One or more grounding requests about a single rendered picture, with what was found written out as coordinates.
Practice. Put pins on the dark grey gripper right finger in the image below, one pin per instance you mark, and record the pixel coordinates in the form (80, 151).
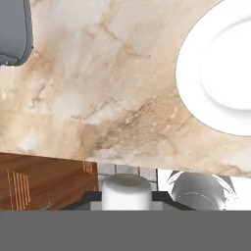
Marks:
(160, 197)

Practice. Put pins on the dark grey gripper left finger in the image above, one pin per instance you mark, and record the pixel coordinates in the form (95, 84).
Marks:
(89, 197)

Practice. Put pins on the white round cylinder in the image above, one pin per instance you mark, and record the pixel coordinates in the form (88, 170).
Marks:
(126, 192)

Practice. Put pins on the grey white round object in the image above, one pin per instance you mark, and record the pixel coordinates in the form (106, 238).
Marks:
(199, 191)

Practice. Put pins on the brown wooden cupboard front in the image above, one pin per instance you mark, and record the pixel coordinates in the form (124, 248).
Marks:
(49, 183)

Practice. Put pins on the white round plate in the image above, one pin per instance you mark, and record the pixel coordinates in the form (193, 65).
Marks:
(222, 65)

